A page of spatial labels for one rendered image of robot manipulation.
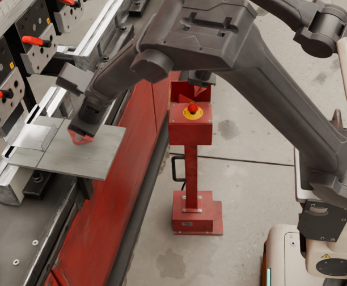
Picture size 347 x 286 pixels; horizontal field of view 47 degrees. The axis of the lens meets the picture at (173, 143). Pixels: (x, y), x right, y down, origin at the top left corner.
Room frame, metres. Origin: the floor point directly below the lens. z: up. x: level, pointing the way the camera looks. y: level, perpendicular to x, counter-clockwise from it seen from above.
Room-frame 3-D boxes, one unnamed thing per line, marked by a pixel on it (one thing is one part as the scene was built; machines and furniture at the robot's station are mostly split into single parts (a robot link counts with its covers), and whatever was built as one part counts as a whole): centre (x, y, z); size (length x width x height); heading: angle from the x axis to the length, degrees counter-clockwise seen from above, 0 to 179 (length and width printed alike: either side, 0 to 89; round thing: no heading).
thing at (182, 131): (1.11, -0.07, 0.75); 0.20 x 0.16 x 0.18; 175
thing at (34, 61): (0.94, 0.37, 1.21); 0.15 x 0.09 x 0.17; 164
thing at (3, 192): (0.83, 0.41, 0.92); 0.39 x 0.06 x 0.10; 164
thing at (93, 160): (0.73, 0.28, 1.00); 0.26 x 0.18 x 0.01; 74
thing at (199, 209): (1.11, -0.07, 0.13); 0.10 x 0.10 x 0.01; 85
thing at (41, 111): (0.80, 0.41, 0.99); 0.20 x 0.03 x 0.03; 164
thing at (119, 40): (1.34, 0.20, 0.89); 0.30 x 0.05 x 0.03; 164
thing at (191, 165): (1.11, -0.07, 0.39); 0.05 x 0.05 x 0.54; 85
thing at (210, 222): (1.10, -0.10, 0.06); 0.25 x 0.20 x 0.12; 85
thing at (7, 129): (0.77, 0.42, 1.08); 0.10 x 0.02 x 0.10; 164
